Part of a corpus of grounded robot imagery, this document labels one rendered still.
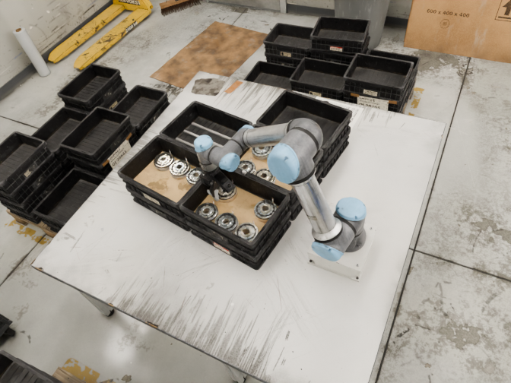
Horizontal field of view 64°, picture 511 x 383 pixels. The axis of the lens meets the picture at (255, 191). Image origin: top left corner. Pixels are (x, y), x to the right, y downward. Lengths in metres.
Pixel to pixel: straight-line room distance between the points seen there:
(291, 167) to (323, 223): 0.30
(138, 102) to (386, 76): 1.85
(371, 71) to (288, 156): 1.96
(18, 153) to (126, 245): 1.40
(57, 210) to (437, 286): 2.45
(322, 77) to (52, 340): 2.55
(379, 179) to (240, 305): 0.92
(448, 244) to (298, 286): 1.30
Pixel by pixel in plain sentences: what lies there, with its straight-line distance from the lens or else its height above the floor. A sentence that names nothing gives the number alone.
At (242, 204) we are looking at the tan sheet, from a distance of 1.87.
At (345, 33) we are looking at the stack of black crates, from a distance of 3.52.
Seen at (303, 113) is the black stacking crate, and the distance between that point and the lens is 2.26.
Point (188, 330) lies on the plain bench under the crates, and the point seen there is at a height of 0.70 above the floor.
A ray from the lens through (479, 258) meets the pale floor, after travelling 2.83.
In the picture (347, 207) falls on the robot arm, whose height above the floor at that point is 1.03.
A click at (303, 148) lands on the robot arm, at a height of 1.40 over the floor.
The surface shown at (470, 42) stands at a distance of 4.25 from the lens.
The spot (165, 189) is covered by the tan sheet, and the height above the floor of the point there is 0.83.
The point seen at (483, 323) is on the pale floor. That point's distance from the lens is 2.65.
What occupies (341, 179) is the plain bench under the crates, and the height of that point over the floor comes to 0.70.
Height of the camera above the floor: 2.32
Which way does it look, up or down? 51 degrees down
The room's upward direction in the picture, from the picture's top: 10 degrees counter-clockwise
